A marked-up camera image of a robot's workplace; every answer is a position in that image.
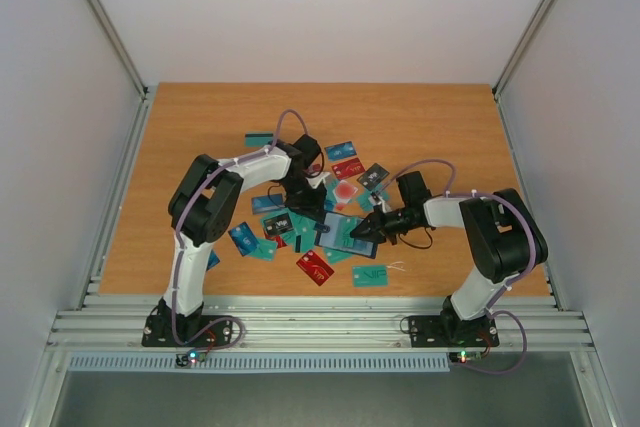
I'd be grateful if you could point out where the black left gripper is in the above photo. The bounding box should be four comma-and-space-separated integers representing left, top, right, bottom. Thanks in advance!
280, 175, 328, 222

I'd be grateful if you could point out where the teal vip card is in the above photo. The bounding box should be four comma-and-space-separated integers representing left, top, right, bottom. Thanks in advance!
352, 265, 389, 288
333, 217, 360, 251

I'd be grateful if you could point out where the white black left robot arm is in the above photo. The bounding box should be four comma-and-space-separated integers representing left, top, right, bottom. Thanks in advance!
145, 134, 327, 346

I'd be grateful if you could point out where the blue card left middle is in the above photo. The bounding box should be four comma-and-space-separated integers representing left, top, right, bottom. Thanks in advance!
228, 222, 259, 256

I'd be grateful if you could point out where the aluminium frame post left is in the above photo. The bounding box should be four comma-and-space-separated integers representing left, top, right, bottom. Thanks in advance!
85, 0, 149, 99

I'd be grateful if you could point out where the white red circle card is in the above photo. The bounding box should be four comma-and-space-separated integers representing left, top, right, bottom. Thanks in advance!
333, 180, 358, 211

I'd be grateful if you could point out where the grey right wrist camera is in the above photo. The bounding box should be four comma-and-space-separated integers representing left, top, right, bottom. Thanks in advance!
369, 190, 391, 213

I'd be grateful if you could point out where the red VIP card back right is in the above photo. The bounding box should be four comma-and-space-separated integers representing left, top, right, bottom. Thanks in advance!
331, 157, 365, 180

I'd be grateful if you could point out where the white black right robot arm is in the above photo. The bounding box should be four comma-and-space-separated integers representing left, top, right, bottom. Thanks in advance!
350, 172, 548, 346

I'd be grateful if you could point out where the blue VIP card back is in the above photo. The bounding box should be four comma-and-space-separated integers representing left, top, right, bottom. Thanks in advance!
325, 141, 357, 162

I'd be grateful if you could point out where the aluminium frame post right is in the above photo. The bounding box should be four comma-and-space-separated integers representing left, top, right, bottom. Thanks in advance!
492, 0, 558, 100

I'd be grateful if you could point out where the teal card with magnetic stripe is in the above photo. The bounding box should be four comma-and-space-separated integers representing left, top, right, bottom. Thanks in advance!
244, 132, 273, 148

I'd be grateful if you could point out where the blue card with stripe left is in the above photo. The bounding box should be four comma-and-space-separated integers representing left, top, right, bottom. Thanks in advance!
251, 194, 283, 215

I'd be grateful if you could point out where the dark blue card holder wallet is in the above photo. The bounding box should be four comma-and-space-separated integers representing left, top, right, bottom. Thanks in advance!
315, 212, 377, 259

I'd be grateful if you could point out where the aluminium frame post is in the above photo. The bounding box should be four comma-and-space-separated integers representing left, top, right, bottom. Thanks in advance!
492, 0, 558, 100
85, 0, 149, 99

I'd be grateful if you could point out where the red card centre front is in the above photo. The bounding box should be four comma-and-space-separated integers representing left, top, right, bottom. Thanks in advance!
296, 250, 335, 286

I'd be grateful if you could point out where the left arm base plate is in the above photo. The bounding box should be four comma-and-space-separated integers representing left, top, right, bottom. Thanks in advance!
141, 315, 239, 348

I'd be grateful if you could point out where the grey slotted cable duct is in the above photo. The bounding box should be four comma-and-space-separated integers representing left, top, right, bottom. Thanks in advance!
68, 352, 450, 374

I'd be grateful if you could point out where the black vip card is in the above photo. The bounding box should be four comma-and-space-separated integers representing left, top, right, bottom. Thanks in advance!
357, 163, 389, 191
262, 213, 294, 237

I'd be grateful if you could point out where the teal VIP card front right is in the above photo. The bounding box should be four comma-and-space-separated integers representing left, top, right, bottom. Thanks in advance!
352, 265, 389, 288

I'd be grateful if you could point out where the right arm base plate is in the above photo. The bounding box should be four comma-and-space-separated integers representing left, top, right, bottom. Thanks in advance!
405, 315, 500, 349

